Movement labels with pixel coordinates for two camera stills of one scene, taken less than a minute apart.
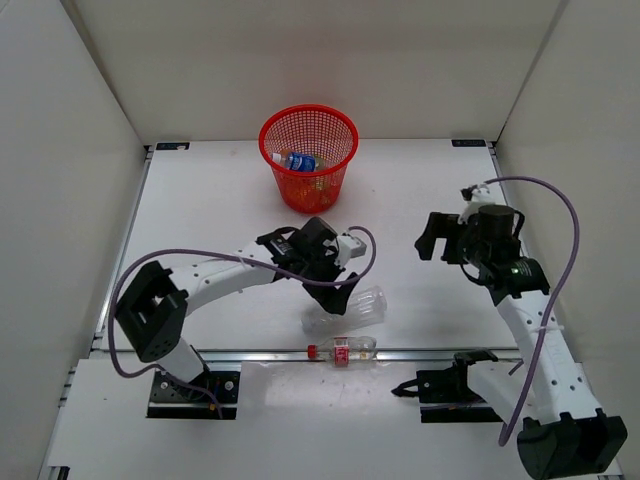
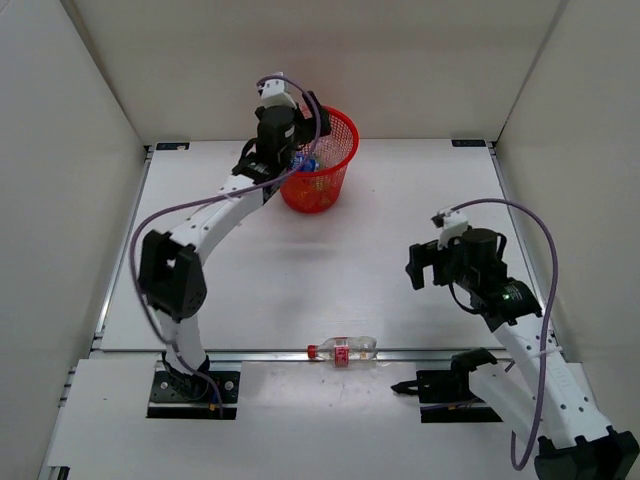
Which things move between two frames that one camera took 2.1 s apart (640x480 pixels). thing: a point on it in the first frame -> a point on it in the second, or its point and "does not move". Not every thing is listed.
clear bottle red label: x=345 y=351 does not move
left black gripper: x=330 y=297 -> x=306 y=133
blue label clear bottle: x=297 y=161 does not move
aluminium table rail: x=284 y=355 does not move
